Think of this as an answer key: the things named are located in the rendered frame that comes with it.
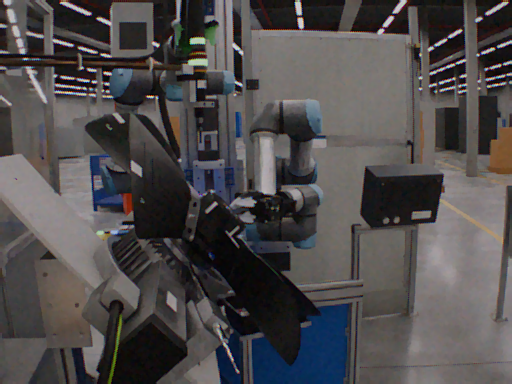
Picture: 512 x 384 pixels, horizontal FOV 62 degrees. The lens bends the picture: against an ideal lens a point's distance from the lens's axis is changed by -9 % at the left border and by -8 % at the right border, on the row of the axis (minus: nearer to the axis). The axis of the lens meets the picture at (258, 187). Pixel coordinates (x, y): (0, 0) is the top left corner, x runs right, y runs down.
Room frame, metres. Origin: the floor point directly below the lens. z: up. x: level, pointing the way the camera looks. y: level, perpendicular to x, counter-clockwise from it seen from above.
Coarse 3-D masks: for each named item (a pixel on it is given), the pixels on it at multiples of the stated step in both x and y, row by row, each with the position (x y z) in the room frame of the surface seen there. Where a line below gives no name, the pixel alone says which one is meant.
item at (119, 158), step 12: (96, 120) 1.03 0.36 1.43; (108, 120) 1.05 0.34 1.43; (144, 120) 1.15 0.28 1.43; (96, 132) 1.00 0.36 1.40; (108, 132) 1.03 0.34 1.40; (120, 132) 1.05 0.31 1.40; (156, 132) 1.14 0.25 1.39; (108, 144) 1.01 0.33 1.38; (120, 144) 1.03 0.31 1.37; (168, 144) 1.13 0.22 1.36; (120, 156) 1.01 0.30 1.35; (180, 168) 1.08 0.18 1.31
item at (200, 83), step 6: (198, 72) 1.09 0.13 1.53; (204, 72) 1.09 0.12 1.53; (198, 78) 1.09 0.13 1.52; (204, 78) 1.10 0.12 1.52; (198, 84) 1.09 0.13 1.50; (204, 84) 1.09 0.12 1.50; (198, 90) 1.09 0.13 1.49; (204, 90) 1.09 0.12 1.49; (198, 96) 1.09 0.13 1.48; (204, 96) 1.10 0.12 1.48; (198, 108) 1.09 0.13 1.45; (198, 114) 1.09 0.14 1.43; (204, 114) 1.10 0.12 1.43
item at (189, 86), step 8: (176, 72) 1.07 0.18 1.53; (184, 72) 1.06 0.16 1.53; (192, 72) 1.07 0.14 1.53; (176, 80) 1.08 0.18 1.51; (184, 80) 1.06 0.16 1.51; (192, 80) 1.07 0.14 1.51; (184, 88) 1.08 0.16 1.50; (192, 88) 1.07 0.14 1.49; (184, 96) 1.08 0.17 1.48; (192, 96) 1.07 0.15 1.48; (192, 104) 1.07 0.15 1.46; (200, 104) 1.07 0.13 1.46; (208, 104) 1.08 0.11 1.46
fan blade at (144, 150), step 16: (128, 128) 0.75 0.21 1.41; (144, 128) 0.81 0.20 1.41; (144, 144) 0.78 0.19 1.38; (144, 160) 0.76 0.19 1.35; (160, 160) 0.82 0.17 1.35; (144, 176) 0.75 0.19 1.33; (160, 176) 0.80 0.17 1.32; (176, 176) 0.87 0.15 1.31; (144, 192) 0.73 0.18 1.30; (160, 192) 0.79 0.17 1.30; (176, 192) 0.85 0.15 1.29; (144, 208) 0.72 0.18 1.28; (160, 208) 0.78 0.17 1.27; (176, 208) 0.85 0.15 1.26; (144, 224) 0.71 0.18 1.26; (160, 224) 0.78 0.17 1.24; (176, 224) 0.85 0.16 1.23
